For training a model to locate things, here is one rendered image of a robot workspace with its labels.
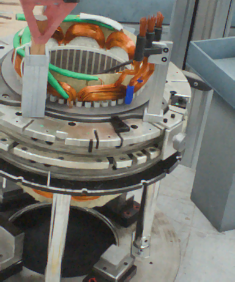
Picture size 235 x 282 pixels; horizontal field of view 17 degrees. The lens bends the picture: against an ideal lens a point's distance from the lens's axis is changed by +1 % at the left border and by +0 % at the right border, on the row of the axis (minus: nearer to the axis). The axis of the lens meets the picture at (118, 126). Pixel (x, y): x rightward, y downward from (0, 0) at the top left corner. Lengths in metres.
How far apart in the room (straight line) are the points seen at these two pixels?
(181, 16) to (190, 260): 0.48
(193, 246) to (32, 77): 0.49
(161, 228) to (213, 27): 0.41
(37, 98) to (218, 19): 0.59
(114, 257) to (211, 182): 0.26
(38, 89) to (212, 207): 0.50
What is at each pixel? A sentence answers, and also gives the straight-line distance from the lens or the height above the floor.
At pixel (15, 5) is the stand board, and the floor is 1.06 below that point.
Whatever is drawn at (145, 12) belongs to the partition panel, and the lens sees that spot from 3.63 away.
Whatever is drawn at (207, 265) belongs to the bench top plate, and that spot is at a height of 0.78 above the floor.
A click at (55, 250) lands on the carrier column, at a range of 1.13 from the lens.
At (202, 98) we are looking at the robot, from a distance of 1.58.
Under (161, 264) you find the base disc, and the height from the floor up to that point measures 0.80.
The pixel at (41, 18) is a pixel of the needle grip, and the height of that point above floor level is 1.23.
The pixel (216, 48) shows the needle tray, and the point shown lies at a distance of 1.39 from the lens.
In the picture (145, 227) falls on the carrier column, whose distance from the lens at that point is 1.25.
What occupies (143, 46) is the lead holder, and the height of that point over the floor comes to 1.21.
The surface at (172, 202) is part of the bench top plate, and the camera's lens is 1.44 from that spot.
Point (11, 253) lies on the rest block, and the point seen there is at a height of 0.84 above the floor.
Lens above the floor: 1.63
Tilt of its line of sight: 32 degrees down
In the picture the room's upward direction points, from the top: 9 degrees clockwise
